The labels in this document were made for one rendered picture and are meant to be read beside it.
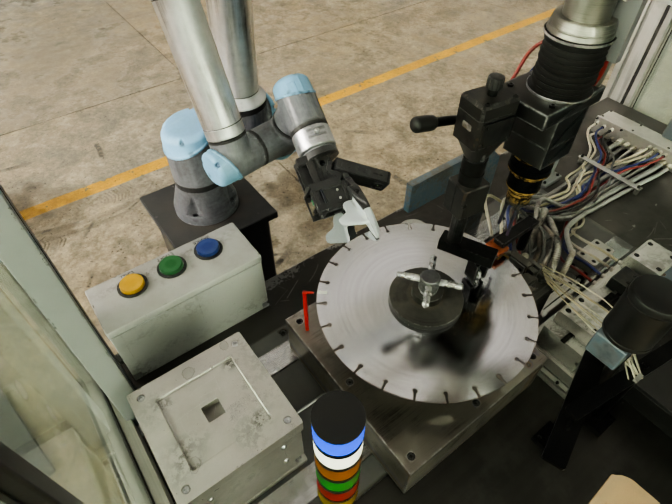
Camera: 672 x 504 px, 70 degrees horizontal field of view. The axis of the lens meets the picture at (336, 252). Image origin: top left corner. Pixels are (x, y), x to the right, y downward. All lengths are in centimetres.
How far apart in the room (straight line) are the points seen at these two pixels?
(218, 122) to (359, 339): 47
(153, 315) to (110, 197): 177
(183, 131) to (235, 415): 60
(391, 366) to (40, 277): 43
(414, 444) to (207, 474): 28
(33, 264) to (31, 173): 234
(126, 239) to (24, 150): 99
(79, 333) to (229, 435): 23
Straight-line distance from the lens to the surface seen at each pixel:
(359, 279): 75
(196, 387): 74
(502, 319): 75
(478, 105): 58
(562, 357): 91
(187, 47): 89
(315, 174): 88
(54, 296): 63
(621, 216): 133
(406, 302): 72
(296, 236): 215
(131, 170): 270
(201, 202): 113
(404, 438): 74
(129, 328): 84
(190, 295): 85
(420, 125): 60
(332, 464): 45
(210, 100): 91
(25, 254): 58
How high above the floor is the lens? 154
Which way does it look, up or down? 48 degrees down
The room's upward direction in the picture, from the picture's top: straight up
